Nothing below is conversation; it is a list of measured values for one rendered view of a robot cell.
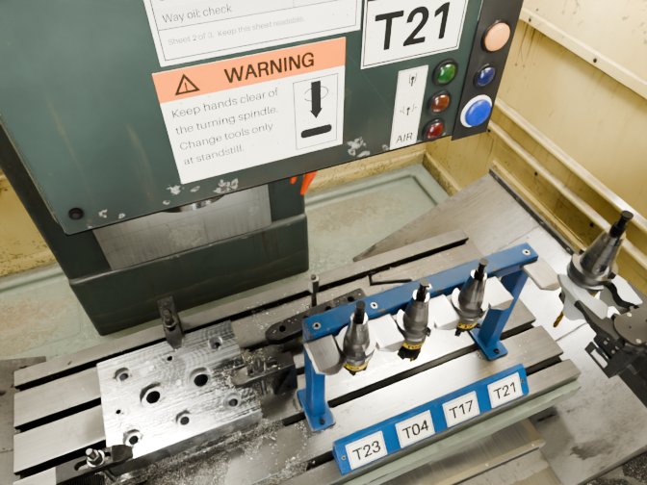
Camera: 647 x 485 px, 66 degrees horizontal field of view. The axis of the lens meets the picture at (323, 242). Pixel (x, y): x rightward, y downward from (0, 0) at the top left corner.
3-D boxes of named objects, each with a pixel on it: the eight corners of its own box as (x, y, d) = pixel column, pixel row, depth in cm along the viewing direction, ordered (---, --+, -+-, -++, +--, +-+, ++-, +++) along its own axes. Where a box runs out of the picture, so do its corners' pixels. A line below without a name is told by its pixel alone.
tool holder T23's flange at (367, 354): (369, 329, 86) (370, 321, 85) (378, 361, 82) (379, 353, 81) (333, 335, 86) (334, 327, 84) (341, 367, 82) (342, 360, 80)
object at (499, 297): (517, 305, 89) (519, 302, 88) (493, 315, 88) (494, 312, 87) (494, 276, 93) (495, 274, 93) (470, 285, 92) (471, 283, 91)
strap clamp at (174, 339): (193, 366, 115) (179, 331, 104) (178, 371, 114) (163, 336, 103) (181, 321, 123) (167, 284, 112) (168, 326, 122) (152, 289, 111)
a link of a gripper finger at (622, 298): (576, 281, 81) (606, 329, 75) (591, 257, 77) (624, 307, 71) (593, 278, 82) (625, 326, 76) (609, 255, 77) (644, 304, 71)
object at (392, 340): (409, 346, 83) (410, 344, 83) (380, 357, 82) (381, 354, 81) (390, 314, 88) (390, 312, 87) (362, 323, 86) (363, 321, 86)
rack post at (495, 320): (507, 353, 117) (550, 274, 95) (488, 362, 116) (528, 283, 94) (483, 320, 123) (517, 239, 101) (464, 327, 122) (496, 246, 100)
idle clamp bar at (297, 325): (369, 315, 124) (370, 300, 119) (273, 358, 116) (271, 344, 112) (358, 301, 127) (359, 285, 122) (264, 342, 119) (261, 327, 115)
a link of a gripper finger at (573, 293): (535, 300, 79) (586, 343, 74) (549, 277, 74) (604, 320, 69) (548, 291, 80) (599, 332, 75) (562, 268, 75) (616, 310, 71)
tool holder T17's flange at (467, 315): (472, 290, 92) (475, 281, 91) (491, 315, 89) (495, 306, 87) (443, 299, 91) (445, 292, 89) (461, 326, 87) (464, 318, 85)
